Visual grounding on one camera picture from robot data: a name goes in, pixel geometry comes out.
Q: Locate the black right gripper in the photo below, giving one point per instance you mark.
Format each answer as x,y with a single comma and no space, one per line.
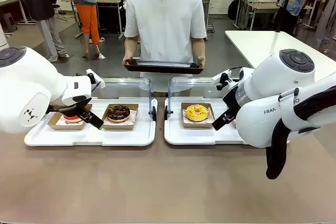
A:
233,100

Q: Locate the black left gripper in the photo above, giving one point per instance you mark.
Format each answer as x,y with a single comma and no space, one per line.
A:
68,107

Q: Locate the chocolate donut with nuts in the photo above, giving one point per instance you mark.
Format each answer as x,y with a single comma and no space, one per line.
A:
113,115

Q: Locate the dark brown serving tray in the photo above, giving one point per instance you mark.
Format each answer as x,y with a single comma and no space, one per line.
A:
162,68

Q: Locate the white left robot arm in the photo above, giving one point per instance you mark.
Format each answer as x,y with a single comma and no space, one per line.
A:
23,82

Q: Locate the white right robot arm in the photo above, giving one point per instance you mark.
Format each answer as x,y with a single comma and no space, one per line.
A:
262,119

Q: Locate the person's left forearm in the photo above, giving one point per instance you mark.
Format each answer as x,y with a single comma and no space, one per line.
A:
198,47

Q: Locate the person's right forearm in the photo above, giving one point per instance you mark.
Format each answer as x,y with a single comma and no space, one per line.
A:
131,45

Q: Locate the red glazed donut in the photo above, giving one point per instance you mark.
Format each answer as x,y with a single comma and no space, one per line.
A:
69,117

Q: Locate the yellow glazed donut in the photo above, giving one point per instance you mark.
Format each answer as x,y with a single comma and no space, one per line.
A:
191,115

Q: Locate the person in white shirt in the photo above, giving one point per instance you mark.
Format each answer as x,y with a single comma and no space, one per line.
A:
165,24

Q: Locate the person's left hand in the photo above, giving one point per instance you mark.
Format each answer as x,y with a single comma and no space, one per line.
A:
202,61

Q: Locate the person's right hand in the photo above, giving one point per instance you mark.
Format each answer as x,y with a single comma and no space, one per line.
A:
128,56

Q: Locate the white plastic display tray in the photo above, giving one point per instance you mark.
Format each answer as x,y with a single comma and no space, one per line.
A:
118,137
199,136

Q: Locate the white table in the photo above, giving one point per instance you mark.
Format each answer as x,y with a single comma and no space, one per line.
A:
252,45

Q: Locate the thin black pole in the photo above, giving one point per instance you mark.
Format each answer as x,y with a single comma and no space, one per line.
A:
278,26

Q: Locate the black bag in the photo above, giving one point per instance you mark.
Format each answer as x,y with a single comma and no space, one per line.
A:
232,10

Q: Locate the white cylindrical column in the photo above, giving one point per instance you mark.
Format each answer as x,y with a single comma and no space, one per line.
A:
2,37

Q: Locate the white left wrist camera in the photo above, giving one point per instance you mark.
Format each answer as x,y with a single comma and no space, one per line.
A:
98,81

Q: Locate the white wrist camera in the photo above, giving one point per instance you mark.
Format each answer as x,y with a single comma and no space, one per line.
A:
219,76
98,81

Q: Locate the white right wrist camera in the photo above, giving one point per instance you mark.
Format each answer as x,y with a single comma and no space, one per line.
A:
219,76

